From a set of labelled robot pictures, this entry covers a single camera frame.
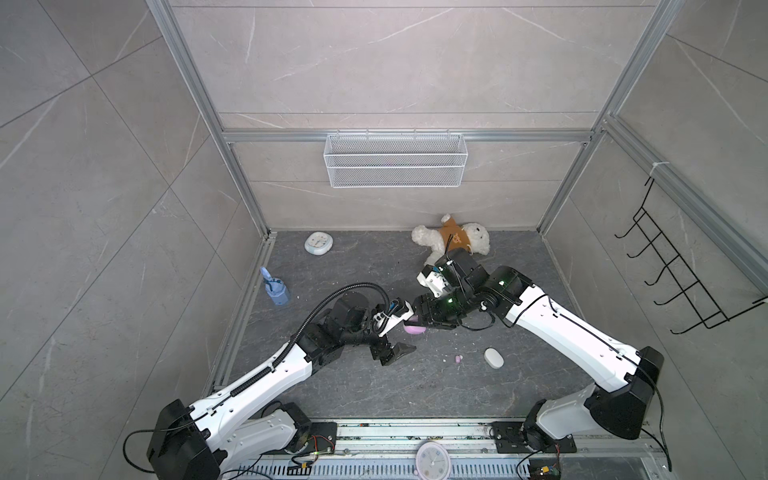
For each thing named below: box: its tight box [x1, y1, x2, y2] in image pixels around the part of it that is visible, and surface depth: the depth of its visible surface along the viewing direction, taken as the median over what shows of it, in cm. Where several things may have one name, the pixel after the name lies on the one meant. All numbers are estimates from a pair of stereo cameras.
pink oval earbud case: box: [404, 326, 427, 335], surface depth 68 cm
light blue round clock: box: [304, 231, 334, 256], surface depth 116 cm
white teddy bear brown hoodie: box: [411, 214, 491, 266], surface depth 109 cm
